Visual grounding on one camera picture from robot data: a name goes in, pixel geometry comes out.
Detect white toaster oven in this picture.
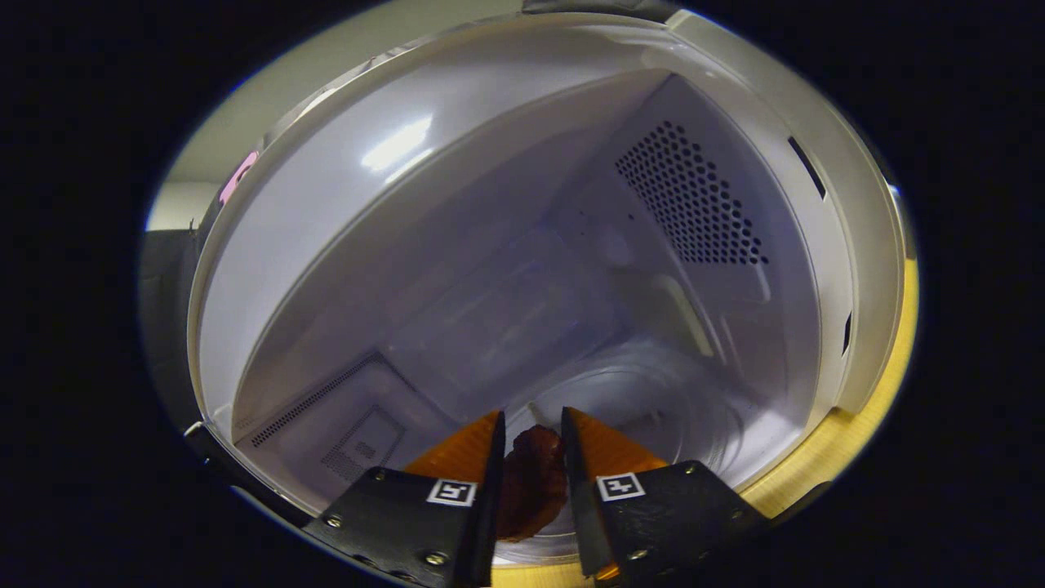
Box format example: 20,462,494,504
184,8,907,568

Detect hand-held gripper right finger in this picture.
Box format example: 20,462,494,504
559,406,768,585

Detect reddish-brown meat piece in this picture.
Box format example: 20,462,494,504
496,425,570,544

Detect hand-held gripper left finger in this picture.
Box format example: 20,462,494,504
302,408,507,588

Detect black backdrop cloth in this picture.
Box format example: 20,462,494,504
137,147,262,442

